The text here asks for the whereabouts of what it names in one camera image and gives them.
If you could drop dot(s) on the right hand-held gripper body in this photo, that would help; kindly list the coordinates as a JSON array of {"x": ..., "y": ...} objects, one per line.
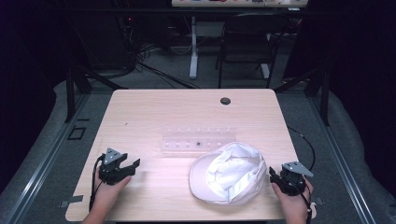
[{"x": 292, "y": 179}]

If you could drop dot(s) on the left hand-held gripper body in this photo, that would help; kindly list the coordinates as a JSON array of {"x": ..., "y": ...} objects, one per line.
[{"x": 112, "y": 169}]

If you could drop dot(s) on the person's left hand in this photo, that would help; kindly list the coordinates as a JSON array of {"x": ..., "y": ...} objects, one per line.
[{"x": 107, "y": 193}]

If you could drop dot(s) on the person's right hand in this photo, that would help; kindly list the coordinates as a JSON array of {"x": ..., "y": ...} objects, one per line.
[{"x": 292, "y": 207}]

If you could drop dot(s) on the white cap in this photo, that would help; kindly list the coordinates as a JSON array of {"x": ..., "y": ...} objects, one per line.
[{"x": 229, "y": 174}]

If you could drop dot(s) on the grey tape strip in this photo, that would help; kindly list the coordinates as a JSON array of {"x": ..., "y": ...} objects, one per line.
[{"x": 72, "y": 200}]

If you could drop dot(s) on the clear plastic hook rack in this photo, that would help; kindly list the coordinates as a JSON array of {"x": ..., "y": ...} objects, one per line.
[{"x": 197, "y": 140}]

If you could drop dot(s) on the black table grommet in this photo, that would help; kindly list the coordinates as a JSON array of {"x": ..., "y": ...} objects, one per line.
[{"x": 225, "y": 100}]

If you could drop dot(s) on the white desk foot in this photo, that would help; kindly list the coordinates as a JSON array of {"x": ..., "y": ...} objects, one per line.
[{"x": 265, "y": 71}]

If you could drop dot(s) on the white desk leg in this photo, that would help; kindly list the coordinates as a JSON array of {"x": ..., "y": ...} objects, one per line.
[{"x": 194, "y": 49}]

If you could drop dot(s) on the black chair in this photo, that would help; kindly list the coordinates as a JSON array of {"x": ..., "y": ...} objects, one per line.
[{"x": 249, "y": 46}]

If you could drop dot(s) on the light wooden desk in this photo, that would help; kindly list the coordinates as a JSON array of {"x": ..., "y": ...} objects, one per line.
[{"x": 239, "y": 3}]

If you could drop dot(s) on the black metal frame stand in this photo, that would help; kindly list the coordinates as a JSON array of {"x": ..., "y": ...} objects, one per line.
[
  {"x": 74, "y": 90},
  {"x": 317, "y": 93}
]

